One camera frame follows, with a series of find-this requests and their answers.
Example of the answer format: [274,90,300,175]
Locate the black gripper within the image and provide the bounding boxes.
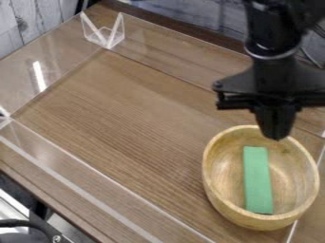
[213,47,325,140]

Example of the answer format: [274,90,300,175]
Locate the wooden bowl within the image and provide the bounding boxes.
[202,125,320,232]

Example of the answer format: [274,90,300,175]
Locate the green rectangular block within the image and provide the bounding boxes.
[243,146,273,215]

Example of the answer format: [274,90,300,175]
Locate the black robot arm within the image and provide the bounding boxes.
[213,0,325,140]

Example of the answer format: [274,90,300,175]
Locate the clear acrylic corner bracket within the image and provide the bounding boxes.
[80,12,124,49]

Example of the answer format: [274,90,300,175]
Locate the black metal bracket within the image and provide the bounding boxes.
[28,212,74,243]

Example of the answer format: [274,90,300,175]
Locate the black cable lower left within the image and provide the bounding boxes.
[0,219,32,232]

